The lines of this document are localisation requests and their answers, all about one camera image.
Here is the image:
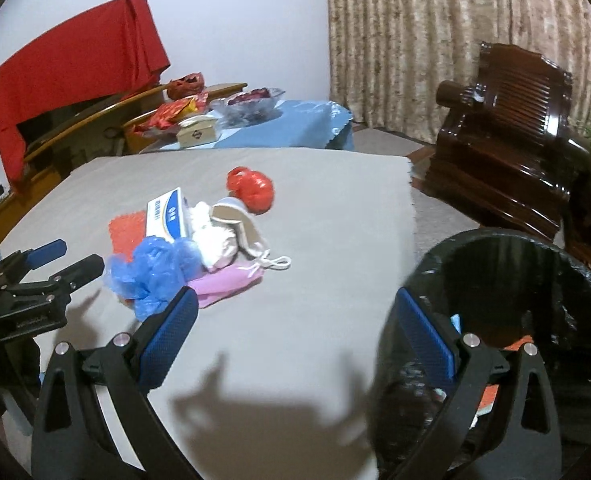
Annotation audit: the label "beige patterned curtain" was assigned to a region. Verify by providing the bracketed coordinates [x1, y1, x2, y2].
[328, 0, 591, 143]

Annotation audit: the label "blue cloth side table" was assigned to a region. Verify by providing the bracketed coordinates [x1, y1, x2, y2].
[190, 100, 354, 151]

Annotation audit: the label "orange foam net front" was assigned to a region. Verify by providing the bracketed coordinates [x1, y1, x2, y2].
[477, 335, 534, 416]

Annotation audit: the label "beige tissue box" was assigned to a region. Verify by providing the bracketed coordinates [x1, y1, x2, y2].
[176, 115, 221, 148]

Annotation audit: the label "white blue medicine box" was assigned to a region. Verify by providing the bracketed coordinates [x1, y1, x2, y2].
[145, 188, 192, 243]

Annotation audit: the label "wooden tv cabinet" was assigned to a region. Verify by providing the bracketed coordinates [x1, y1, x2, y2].
[0, 84, 166, 243]

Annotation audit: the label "blue plastic bag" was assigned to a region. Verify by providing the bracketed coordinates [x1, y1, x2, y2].
[105, 236, 204, 322]

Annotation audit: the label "orange foam net back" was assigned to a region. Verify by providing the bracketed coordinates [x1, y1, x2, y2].
[108, 210, 146, 261]

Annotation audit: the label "red plastic bag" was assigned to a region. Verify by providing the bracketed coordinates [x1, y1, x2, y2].
[226, 167, 275, 214]

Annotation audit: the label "dark wooden armchair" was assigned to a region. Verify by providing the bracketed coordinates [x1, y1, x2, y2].
[422, 41, 591, 244]

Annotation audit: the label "black lined trash bin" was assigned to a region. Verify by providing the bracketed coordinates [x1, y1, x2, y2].
[367, 229, 591, 479]

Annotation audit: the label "glass fruit bowl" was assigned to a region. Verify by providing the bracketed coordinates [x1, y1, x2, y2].
[210, 87, 285, 127]

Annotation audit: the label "grey table cloth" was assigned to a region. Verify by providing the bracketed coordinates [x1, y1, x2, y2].
[0, 148, 415, 479]

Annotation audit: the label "white tissue large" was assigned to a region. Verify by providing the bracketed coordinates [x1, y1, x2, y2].
[188, 202, 238, 273]

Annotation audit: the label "red cloth cover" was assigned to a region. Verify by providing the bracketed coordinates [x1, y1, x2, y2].
[0, 0, 170, 190]

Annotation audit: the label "red bag on cabinet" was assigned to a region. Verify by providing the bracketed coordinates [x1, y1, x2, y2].
[166, 72, 206, 100]

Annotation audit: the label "pink drawstring bag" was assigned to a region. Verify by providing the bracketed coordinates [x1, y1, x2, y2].
[187, 263, 264, 309]

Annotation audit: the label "orange foam net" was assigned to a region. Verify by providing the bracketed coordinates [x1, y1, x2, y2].
[477, 335, 534, 416]
[108, 210, 146, 261]

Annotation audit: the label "red snack packets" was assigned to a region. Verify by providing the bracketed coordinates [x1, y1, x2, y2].
[134, 91, 209, 131]

